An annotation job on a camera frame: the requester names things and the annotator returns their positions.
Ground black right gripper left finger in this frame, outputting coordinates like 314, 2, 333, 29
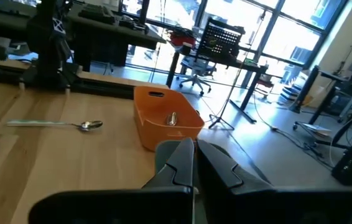
28, 138, 195, 224

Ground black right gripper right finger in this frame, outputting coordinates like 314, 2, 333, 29
196, 139, 352, 224

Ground teal white marbled spoon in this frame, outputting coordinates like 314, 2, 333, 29
6, 119, 104, 132

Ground orange plastic bin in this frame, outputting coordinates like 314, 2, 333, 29
132, 85, 206, 152

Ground black tripod stand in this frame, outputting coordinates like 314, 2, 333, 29
208, 11, 267, 131

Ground stacked blue white trays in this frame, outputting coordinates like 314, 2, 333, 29
280, 84, 302, 103

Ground black angled leg desk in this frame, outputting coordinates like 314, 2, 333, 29
289, 45, 352, 149

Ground black long desk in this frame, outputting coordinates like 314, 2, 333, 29
165, 43, 269, 124

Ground grey office chair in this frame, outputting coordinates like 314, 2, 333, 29
178, 55, 218, 96

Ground red object on desk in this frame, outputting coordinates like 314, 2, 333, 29
169, 28, 197, 48

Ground large glass window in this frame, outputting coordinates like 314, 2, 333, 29
118, 0, 351, 94

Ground grey desk with keyboard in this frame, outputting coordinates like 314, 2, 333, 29
0, 0, 167, 73

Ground black keyboard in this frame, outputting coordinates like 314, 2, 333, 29
77, 2, 116, 25

